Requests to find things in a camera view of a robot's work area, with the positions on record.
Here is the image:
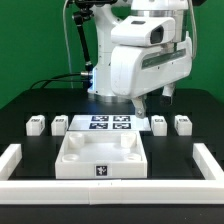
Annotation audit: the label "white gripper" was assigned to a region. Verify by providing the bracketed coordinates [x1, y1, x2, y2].
[111, 37, 192, 118]

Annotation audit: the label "white square table top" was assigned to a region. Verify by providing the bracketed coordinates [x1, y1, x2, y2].
[55, 131, 148, 179]

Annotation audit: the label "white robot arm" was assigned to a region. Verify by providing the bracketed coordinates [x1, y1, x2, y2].
[89, 0, 197, 118]

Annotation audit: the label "white U-shaped obstacle fence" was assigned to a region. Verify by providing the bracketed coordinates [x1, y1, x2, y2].
[0, 143, 224, 205]

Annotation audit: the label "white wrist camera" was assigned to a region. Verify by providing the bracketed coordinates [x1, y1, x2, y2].
[111, 16, 175, 47]

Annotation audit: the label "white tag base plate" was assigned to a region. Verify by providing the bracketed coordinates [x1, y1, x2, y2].
[69, 115, 151, 131]

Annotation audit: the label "black cables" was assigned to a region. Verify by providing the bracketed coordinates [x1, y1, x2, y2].
[29, 73, 94, 90]

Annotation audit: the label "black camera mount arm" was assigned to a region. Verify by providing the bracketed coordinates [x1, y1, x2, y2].
[72, 0, 118, 72]

